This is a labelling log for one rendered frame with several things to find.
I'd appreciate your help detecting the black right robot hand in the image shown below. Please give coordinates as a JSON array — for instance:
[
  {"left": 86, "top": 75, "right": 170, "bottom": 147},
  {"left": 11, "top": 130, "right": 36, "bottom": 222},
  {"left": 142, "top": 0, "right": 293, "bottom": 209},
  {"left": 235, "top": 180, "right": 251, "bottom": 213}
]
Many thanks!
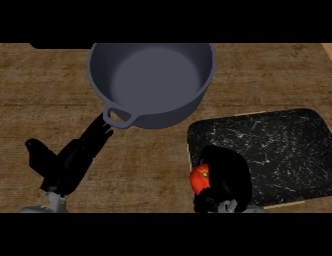
[{"left": 194, "top": 144, "right": 254, "bottom": 214}]

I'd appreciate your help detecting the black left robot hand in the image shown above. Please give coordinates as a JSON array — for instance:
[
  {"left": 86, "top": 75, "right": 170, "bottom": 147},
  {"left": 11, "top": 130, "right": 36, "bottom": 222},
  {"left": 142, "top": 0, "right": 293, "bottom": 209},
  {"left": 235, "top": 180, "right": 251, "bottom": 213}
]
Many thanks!
[{"left": 24, "top": 113, "right": 115, "bottom": 198}]

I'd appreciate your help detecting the red tomato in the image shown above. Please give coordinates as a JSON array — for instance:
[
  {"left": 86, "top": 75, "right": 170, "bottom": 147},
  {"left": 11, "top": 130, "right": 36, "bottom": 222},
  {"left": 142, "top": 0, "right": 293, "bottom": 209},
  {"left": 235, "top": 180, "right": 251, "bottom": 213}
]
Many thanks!
[{"left": 188, "top": 163, "right": 211, "bottom": 196}]

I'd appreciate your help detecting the black marble tray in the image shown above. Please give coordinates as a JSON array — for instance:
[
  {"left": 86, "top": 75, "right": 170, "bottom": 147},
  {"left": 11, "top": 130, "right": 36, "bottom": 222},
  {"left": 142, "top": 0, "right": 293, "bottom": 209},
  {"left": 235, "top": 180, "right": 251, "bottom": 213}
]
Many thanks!
[{"left": 186, "top": 108, "right": 332, "bottom": 210}]

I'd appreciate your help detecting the grey metal pot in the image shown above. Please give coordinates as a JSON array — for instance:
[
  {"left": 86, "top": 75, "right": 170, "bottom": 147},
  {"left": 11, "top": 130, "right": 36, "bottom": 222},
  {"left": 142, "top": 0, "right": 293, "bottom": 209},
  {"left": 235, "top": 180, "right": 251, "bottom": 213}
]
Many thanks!
[{"left": 87, "top": 42, "right": 217, "bottom": 130}]

